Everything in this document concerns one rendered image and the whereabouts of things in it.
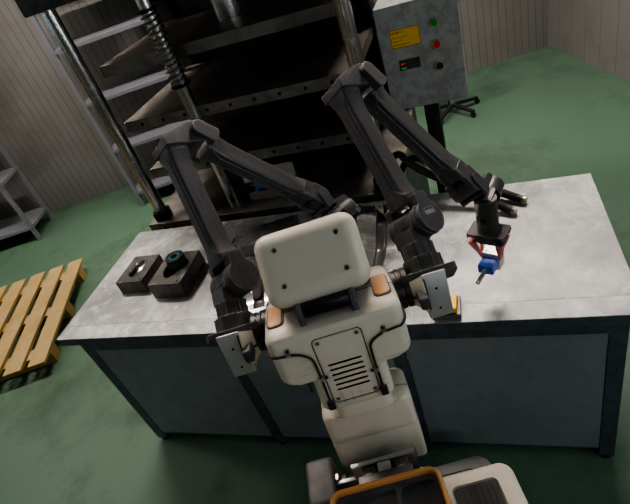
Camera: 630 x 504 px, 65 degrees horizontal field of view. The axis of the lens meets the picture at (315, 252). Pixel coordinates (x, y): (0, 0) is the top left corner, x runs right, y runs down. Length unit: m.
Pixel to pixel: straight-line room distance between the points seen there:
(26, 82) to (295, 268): 4.69
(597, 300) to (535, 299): 0.15
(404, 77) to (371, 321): 1.32
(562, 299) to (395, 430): 0.60
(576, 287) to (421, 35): 1.06
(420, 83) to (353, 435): 1.38
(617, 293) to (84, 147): 4.88
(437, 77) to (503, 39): 3.46
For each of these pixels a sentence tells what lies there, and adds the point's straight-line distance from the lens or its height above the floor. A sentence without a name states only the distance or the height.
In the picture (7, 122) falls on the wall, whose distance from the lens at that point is 5.66.
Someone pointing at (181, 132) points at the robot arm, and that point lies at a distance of 1.25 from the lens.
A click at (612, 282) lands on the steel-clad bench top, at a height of 0.80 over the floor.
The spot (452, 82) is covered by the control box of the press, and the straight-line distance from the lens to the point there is 2.10.
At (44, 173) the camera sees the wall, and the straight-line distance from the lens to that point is 5.78.
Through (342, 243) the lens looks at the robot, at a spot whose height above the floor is 1.35.
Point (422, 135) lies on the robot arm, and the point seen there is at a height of 1.34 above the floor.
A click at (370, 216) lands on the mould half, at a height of 0.93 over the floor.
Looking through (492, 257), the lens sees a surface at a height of 0.95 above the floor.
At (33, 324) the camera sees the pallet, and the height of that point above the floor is 0.11.
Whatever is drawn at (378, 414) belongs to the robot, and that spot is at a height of 0.88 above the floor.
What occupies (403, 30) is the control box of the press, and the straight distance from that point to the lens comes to 2.04.
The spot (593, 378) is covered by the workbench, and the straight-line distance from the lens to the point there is 1.80.
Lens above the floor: 1.89
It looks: 35 degrees down
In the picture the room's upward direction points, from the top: 20 degrees counter-clockwise
